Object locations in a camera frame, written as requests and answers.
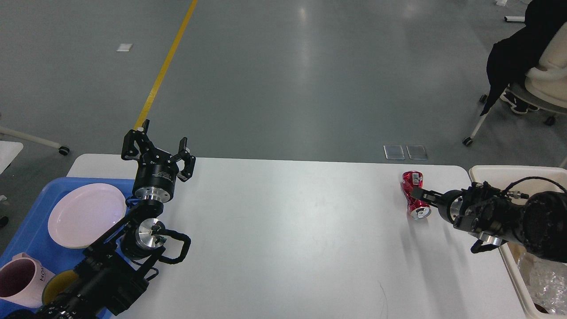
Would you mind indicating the silver foil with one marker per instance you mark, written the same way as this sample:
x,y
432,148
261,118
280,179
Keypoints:
x,y
546,282

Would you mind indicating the white side table corner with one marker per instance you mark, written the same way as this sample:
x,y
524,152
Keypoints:
x,y
8,152

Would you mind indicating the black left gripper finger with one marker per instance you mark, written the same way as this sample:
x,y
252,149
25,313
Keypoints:
x,y
189,161
138,147

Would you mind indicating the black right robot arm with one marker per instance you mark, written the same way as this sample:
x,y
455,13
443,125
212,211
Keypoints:
x,y
495,217

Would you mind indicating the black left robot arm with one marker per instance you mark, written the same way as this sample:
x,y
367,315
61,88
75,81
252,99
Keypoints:
x,y
119,265

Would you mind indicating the beige plastic bin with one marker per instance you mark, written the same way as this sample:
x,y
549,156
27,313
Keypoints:
x,y
500,176

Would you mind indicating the white chair frame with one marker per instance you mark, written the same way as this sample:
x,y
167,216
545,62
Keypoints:
x,y
545,85

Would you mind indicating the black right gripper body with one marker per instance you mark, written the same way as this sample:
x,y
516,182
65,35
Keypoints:
x,y
449,205

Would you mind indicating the white chair at left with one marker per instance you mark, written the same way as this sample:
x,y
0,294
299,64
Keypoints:
x,y
62,149

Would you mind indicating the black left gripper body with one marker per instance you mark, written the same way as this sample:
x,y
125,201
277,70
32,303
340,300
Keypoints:
x,y
155,181

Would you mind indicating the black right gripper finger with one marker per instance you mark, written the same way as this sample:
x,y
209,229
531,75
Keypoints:
x,y
423,196

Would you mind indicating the dark green mug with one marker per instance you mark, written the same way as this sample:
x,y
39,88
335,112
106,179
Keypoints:
x,y
57,285

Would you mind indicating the blue plastic tray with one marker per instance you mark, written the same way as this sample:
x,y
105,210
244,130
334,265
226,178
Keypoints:
x,y
33,238

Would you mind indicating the pink mug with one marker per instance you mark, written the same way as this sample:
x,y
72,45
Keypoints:
x,y
23,280

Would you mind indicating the pink plastic plate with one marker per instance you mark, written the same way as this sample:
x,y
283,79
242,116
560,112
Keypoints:
x,y
86,213

